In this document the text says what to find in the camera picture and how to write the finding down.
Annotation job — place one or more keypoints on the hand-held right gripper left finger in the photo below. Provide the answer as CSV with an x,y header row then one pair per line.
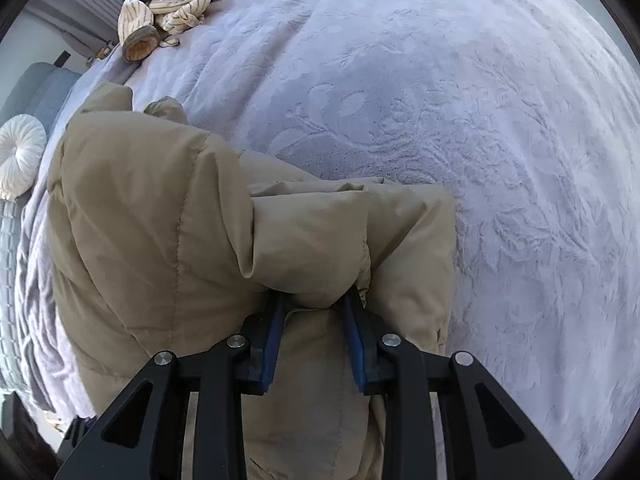
x,y
272,340

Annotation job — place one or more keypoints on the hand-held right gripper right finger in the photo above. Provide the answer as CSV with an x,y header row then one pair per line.
x,y
354,340

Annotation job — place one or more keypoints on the beige puffer jacket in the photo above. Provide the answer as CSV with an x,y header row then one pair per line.
x,y
150,235

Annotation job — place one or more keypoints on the lavender embossed blanket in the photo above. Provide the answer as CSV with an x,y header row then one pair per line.
x,y
450,110

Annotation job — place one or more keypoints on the white round pleated pillow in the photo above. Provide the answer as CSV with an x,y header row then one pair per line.
x,y
20,155

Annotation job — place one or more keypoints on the grey-blue sofa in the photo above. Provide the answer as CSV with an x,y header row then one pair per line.
x,y
37,92

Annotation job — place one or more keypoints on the pile of striped cream garments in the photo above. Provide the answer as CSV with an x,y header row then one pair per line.
x,y
170,7

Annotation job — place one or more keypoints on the grey pleated curtain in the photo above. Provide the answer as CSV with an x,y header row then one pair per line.
x,y
92,5

